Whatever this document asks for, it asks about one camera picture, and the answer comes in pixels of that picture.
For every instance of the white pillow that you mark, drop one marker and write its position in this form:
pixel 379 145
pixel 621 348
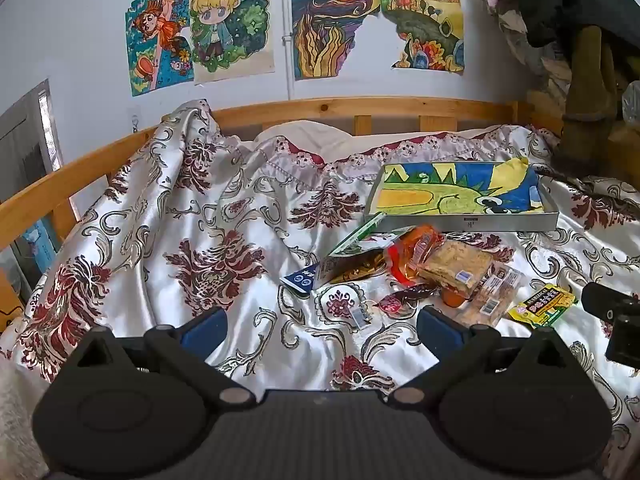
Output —
pixel 310 137

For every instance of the small red round packet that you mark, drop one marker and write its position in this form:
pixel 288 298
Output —
pixel 390 304

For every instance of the grey window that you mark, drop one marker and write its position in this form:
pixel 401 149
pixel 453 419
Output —
pixel 30 135

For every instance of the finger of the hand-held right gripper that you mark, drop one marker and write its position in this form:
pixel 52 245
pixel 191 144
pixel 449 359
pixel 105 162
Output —
pixel 607 301

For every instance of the swirly night sky drawing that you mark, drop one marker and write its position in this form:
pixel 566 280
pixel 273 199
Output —
pixel 325 10

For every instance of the orange red bread bag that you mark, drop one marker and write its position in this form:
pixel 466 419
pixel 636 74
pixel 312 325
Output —
pixel 414 249

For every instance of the small blue packet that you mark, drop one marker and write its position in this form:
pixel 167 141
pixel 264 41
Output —
pixel 300 280

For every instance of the orange tangerine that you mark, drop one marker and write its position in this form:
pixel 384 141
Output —
pixel 452 300

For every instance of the clear biscuit pack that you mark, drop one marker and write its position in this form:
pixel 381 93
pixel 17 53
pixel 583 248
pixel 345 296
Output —
pixel 492 300

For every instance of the yellow green snack box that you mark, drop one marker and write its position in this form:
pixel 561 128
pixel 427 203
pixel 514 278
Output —
pixel 542 306

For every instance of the green white snack packet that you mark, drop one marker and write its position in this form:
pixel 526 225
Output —
pixel 361 239

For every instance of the gold brown snack packet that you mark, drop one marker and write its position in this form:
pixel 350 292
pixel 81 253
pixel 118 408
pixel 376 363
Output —
pixel 356 267

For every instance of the bread packet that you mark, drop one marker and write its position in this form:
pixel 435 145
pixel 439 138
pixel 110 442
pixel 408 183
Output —
pixel 455 262

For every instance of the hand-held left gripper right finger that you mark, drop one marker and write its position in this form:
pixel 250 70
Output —
pixel 439 329

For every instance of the blond child drawing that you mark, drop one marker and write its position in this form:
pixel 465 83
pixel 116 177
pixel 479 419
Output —
pixel 225 15

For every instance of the clear plastic bag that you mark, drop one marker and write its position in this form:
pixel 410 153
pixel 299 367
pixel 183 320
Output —
pixel 631 102

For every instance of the olive brown garment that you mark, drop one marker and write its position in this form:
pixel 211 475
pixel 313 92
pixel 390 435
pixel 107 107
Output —
pixel 590 85

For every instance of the white wall pipe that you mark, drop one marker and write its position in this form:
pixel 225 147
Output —
pixel 287 92

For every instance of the small white sachet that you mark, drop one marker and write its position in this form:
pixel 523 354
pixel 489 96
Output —
pixel 359 317

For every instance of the patterned beige quilt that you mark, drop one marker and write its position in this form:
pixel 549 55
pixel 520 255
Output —
pixel 540 50

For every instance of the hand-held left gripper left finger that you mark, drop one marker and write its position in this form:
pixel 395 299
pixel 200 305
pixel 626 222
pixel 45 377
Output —
pixel 205 334

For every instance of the dark red candy packet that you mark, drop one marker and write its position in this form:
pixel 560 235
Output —
pixel 415 291

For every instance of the running orange-haired girl drawing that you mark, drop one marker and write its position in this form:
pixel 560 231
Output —
pixel 150 35

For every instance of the wooden bed frame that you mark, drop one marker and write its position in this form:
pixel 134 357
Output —
pixel 325 108

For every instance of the dinosaur drawing paper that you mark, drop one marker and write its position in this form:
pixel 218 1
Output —
pixel 450 187

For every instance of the farm landscape drawing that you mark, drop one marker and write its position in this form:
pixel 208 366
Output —
pixel 425 10

